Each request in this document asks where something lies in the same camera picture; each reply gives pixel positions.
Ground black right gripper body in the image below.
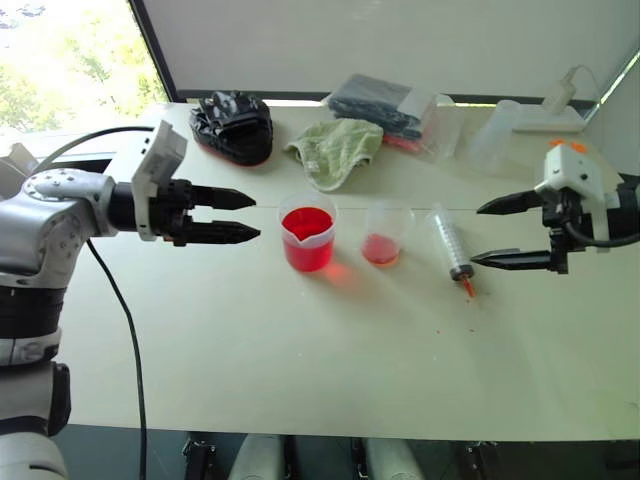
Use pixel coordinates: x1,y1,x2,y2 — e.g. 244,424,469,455
541,186,587,276

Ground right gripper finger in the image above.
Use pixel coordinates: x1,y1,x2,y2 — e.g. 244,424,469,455
470,247,554,273
475,189,546,217

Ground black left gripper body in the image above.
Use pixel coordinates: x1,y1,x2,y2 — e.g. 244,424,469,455
148,178,197,248

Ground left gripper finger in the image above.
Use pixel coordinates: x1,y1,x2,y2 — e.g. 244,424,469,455
191,184,258,212
187,221,263,247

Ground clear plastic syringe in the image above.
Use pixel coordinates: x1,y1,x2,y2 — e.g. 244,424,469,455
425,203,479,301

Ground beaker of red liquid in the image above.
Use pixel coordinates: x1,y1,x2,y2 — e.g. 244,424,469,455
277,191,339,274

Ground small clear plastic cup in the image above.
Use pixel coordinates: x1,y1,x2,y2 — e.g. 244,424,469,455
361,199,416,268

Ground black crumpled plastic bag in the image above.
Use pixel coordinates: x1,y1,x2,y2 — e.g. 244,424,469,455
188,90,275,169

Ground white flat box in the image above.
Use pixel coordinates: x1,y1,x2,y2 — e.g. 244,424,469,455
511,106,587,134

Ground green towel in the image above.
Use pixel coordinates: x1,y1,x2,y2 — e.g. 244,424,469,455
283,117,386,194

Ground clear bag with dark cloth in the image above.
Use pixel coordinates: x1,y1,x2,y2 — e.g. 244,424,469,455
321,73,464,162

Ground grey rounded shape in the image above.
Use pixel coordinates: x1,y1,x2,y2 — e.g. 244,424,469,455
363,436,427,480
228,433,285,480

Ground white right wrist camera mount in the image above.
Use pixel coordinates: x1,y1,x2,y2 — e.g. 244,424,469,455
533,142,622,242

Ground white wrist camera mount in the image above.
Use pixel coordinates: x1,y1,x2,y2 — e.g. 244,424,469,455
533,142,622,242
130,119,189,242

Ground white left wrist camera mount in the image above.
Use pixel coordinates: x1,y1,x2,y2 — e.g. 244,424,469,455
130,119,189,242

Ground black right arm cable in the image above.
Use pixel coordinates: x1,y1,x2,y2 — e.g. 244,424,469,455
563,218,640,250

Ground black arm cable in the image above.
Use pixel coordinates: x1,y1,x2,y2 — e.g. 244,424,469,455
37,125,154,480
563,218,640,250

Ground white power adapter with cord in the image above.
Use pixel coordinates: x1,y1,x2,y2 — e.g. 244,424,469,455
541,64,602,115

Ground black table bracket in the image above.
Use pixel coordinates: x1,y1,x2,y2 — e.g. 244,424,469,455
181,433,222,480
453,439,502,480

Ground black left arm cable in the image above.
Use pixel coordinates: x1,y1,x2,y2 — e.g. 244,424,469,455
37,125,154,480

